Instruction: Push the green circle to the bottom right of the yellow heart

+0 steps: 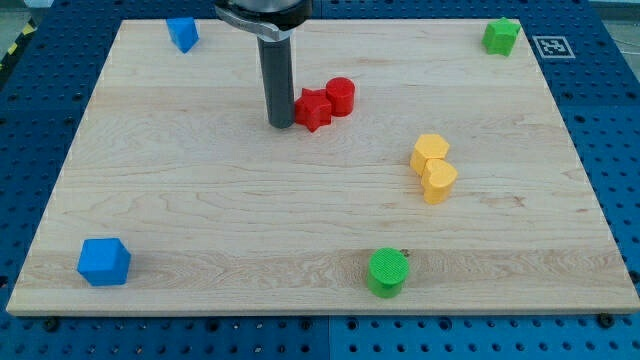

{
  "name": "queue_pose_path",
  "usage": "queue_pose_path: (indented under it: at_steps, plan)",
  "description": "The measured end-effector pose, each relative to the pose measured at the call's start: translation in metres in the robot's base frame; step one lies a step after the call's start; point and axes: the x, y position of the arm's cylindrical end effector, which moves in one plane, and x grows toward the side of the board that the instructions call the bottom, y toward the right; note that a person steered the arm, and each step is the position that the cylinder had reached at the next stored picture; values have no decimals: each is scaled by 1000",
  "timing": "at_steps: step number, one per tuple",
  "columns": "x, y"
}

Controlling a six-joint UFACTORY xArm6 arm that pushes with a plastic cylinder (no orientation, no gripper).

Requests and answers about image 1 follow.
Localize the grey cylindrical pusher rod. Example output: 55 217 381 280
258 31 295 129

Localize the yellow heart block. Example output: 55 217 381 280
421 159 458 205

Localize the red star block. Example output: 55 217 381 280
295 88 332 132

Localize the red cylinder block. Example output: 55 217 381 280
325 77 356 117

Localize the blue triangle block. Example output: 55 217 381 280
166 17 199 53

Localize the yellow hexagon block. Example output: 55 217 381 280
409 134 450 176

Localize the wooden board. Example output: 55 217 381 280
7 19 639 317

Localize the green star block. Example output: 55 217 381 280
481 17 521 57

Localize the green cylinder block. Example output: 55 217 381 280
366 248 410 298

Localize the blue cube block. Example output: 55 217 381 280
76 238 131 286

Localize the white fiducial marker tag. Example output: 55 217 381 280
532 35 575 59

